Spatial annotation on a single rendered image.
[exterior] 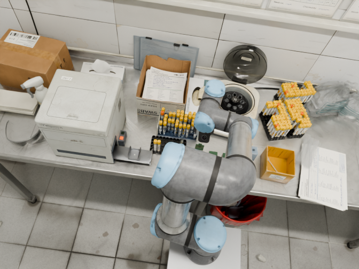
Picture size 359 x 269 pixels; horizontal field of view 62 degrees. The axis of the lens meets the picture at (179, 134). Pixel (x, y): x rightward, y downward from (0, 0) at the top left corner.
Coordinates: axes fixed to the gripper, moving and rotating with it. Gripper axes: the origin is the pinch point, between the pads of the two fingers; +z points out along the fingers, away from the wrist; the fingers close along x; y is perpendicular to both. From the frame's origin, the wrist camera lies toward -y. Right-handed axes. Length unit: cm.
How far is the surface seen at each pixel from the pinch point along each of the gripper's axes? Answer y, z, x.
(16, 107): 2, 7, 90
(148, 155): -9.8, 7.3, 22.4
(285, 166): -1.3, 10.6, -43.3
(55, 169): 7, 99, 99
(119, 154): -12.1, 7.3, 35.5
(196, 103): 23.8, 6.2, 4.3
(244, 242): -20, 99, -48
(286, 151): 2.9, 3.4, -41.0
